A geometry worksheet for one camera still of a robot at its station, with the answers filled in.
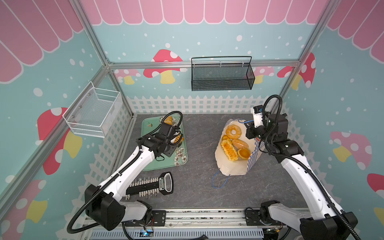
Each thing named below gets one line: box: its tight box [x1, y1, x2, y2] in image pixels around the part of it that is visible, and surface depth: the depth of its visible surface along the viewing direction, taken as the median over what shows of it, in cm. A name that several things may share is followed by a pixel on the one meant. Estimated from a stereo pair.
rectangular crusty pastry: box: [221, 139, 239, 162], surface depth 94 cm
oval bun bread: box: [231, 139, 249, 150], surface depth 99 cm
